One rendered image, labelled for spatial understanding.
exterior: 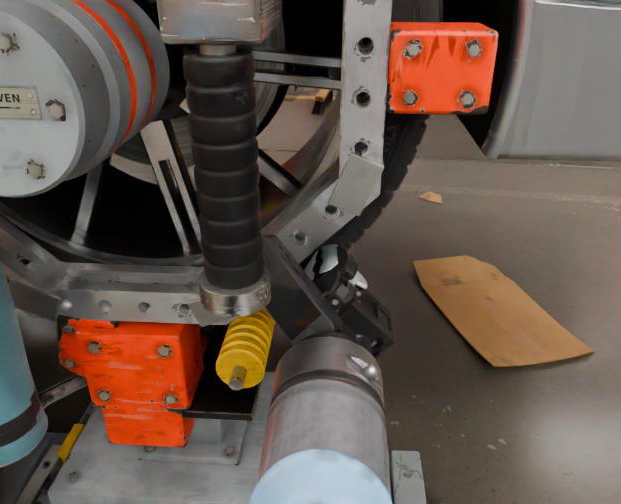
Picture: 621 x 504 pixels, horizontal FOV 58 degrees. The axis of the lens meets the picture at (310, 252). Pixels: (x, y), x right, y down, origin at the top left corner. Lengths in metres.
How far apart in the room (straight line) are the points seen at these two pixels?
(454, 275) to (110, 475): 1.28
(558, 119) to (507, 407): 0.92
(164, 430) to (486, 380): 0.96
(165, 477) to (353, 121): 0.65
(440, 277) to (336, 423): 1.51
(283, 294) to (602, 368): 1.25
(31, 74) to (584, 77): 0.50
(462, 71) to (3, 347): 0.48
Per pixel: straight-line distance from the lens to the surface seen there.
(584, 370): 1.63
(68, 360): 0.72
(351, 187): 0.53
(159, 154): 0.67
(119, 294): 0.64
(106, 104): 0.44
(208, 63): 0.29
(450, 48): 0.51
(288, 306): 0.50
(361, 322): 0.53
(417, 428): 1.34
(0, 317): 0.59
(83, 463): 1.02
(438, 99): 0.51
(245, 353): 0.65
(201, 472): 0.95
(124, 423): 0.74
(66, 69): 0.40
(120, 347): 0.67
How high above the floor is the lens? 0.94
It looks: 28 degrees down
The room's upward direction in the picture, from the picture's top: straight up
